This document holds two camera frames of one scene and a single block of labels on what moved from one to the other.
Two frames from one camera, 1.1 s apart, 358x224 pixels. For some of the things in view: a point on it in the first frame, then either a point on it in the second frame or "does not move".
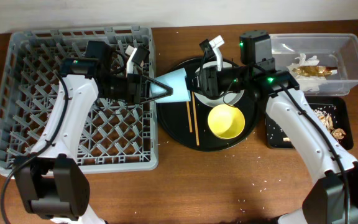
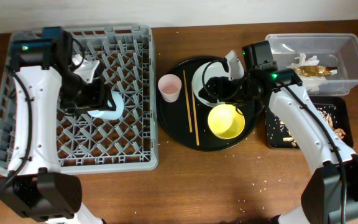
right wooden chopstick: [196, 119] does not move
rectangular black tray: [333, 111] does not move
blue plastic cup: [176, 80] → [110, 114]
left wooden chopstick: [189, 115] does not move
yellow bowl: [225, 121] does not move
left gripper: [135, 88] → [99, 99]
